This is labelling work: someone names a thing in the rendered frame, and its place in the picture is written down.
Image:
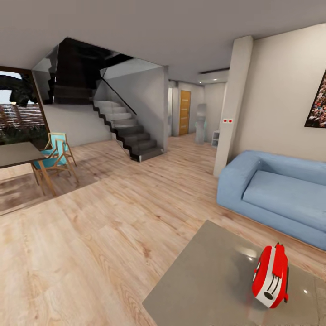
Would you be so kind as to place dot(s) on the breakfast table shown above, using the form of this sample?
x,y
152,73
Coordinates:
x,y
21,153

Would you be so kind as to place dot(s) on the coffee table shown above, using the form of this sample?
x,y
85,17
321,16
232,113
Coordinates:
x,y
210,284

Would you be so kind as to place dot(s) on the stairs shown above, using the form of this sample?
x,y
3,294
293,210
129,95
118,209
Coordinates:
x,y
74,73

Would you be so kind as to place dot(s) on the radio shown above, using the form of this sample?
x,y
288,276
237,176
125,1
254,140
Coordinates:
x,y
270,281

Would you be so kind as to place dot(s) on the fixed window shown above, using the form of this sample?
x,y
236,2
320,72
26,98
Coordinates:
x,y
22,118

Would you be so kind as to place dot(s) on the door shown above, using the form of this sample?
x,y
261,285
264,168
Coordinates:
x,y
184,112

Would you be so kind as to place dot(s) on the straight chair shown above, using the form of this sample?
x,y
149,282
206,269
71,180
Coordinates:
x,y
50,163
51,143

